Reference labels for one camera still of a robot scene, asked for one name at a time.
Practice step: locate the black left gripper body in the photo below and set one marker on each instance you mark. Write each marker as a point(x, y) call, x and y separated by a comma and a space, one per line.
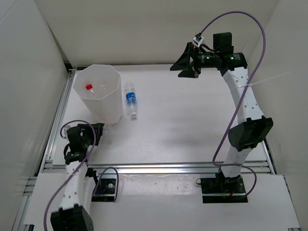
point(88, 134)

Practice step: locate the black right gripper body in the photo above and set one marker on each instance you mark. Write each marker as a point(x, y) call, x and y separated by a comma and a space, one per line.
point(202, 61)

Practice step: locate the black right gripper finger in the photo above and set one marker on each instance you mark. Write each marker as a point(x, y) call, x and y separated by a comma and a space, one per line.
point(187, 74)
point(183, 63)

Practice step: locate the black label plastic bottle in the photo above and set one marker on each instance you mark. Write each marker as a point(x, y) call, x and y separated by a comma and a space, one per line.
point(103, 129)

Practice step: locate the red label plastic bottle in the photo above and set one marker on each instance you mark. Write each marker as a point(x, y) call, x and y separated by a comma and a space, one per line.
point(90, 88)

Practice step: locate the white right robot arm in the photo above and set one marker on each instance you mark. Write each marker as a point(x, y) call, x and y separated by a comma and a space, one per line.
point(252, 125)

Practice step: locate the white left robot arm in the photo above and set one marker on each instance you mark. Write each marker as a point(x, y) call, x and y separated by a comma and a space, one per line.
point(74, 210)

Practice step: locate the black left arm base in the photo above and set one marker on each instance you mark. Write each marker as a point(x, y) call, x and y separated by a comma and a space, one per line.
point(106, 189)

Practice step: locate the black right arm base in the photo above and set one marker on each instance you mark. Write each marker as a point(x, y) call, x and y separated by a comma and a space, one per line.
point(214, 192)

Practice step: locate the white octagonal plastic bin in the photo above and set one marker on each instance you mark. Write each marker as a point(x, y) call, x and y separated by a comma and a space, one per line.
point(105, 105)

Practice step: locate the blue label plastic bottle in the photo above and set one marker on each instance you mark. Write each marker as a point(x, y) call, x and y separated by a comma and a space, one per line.
point(131, 102)

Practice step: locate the aluminium front frame rail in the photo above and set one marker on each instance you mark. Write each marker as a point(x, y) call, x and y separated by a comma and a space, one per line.
point(203, 168)

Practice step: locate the white cable tie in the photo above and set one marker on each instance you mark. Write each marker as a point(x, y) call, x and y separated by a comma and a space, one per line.
point(265, 80)

